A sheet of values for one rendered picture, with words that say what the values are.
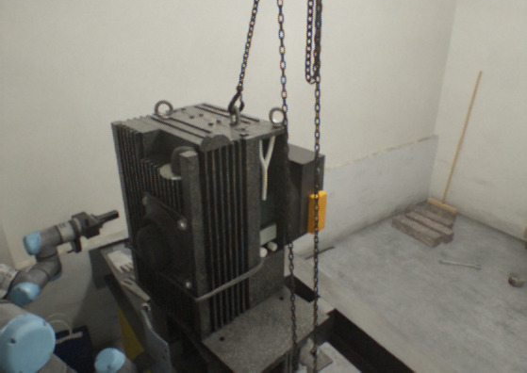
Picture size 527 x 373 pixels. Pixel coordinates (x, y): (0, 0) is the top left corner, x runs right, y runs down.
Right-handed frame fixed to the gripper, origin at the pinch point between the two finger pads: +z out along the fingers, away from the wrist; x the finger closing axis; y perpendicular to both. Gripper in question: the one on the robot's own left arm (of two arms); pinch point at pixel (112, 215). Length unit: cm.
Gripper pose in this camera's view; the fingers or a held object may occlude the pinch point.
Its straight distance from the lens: 171.0
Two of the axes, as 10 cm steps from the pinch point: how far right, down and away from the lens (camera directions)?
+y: 0.0, -9.1, -4.1
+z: 7.2, -2.8, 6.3
